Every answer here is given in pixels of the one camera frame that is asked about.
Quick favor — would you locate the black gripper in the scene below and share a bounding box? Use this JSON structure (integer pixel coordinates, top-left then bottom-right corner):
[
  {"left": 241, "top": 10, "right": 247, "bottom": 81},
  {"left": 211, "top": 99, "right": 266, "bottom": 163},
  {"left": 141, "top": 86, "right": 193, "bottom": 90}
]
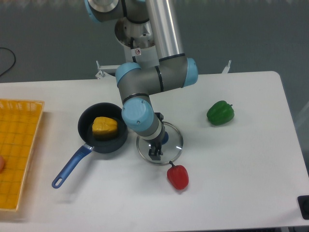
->
[{"left": 143, "top": 112, "right": 166, "bottom": 160}]

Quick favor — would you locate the glass pot lid blue knob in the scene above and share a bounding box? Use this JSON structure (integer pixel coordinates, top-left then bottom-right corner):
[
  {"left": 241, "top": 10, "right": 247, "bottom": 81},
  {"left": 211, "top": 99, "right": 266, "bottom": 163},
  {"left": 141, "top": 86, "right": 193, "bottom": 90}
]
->
[{"left": 136, "top": 121, "right": 184, "bottom": 166}]

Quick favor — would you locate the yellow bell pepper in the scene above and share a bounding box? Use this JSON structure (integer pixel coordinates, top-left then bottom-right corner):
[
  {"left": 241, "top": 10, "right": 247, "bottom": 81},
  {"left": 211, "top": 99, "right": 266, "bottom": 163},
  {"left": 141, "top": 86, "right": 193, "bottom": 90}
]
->
[{"left": 92, "top": 116, "right": 118, "bottom": 140}]

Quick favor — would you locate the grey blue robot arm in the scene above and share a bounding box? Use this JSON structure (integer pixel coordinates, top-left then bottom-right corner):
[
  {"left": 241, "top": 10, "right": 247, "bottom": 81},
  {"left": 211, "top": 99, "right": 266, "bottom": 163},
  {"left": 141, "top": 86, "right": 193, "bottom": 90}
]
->
[{"left": 85, "top": 0, "right": 198, "bottom": 160}]

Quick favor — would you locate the red bell pepper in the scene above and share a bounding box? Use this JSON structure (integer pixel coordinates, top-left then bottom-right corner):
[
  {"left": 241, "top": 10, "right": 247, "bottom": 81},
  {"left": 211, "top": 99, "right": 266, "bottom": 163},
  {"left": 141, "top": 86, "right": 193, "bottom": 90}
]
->
[{"left": 167, "top": 161, "right": 189, "bottom": 190}]

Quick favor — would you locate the green bell pepper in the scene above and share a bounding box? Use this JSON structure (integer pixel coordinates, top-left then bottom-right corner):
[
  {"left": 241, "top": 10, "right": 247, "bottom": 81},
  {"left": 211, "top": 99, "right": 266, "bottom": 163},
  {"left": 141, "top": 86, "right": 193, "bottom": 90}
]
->
[{"left": 206, "top": 101, "right": 235, "bottom": 126}]

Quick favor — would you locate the yellow woven basket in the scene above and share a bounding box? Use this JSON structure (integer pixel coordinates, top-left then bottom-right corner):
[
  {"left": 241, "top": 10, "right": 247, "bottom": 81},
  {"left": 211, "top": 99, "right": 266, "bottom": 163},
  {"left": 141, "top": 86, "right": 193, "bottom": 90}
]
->
[{"left": 0, "top": 99, "right": 44, "bottom": 212}]

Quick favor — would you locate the black device at table corner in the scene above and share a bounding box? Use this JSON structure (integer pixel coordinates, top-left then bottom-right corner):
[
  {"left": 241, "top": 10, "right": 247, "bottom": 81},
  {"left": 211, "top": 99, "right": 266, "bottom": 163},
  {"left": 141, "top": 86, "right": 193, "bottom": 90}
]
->
[{"left": 297, "top": 195, "right": 309, "bottom": 220}]

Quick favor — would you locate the dark pot with blue handle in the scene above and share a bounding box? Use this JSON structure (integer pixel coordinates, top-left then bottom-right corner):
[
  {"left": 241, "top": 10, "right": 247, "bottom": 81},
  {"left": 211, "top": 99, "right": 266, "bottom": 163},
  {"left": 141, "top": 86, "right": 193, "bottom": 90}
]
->
[{"left": 52, "top": 102, "right": 128, "bottom": 189}]

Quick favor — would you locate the white table clamp bracket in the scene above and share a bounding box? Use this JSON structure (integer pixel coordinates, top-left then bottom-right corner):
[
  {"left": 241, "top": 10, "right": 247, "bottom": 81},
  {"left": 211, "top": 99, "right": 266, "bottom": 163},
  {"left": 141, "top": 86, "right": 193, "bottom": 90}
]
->
[{"left": 222, "top": 60, "right": 231, "bottom": 74}]

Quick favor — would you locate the black cable on floor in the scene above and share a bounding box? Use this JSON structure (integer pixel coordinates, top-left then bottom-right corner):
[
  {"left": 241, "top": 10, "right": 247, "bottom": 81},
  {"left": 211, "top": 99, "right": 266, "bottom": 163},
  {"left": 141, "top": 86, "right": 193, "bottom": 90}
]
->
[{"left": 0, "top": 47, "right": 16, "bottom": 77}]

